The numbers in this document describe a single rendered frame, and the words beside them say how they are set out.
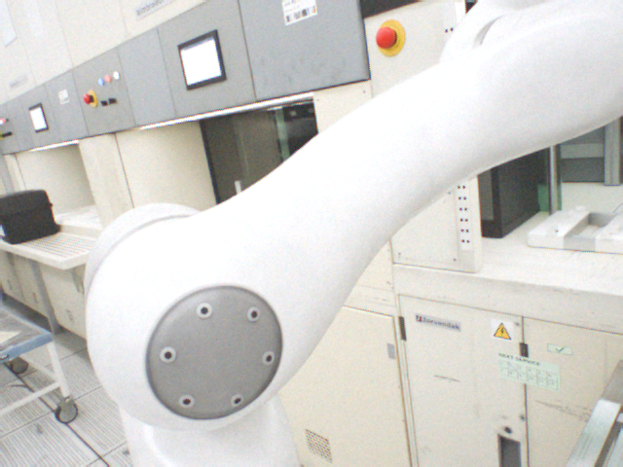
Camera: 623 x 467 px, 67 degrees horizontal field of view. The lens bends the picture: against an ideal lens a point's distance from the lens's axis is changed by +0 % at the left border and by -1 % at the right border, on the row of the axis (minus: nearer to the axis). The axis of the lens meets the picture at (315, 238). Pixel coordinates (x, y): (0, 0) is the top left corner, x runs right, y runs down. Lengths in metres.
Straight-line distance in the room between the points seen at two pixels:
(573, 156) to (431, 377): 0.96
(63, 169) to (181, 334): 3.42
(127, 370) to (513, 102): 0.32
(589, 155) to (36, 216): 2.65
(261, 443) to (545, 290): 0.70
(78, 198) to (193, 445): 3.34
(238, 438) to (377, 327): 0.87
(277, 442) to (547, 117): 0.32
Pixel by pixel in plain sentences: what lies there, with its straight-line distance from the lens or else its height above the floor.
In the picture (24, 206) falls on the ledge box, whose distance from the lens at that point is 2.99.
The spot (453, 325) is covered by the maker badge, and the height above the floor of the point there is 0.75.
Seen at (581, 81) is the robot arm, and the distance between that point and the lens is 0.42.
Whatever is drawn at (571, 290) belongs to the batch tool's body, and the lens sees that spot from 0.94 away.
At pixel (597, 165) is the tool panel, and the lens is 1.81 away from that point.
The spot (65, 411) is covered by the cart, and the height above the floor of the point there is 0.07.
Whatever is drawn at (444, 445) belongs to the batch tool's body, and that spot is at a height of 0.41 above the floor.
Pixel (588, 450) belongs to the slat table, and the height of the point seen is 0.76.
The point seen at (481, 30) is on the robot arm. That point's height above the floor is 1.28.
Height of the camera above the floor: 1.23
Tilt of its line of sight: 15 degrees down
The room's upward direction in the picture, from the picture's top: 9 degrees counter-clockwise
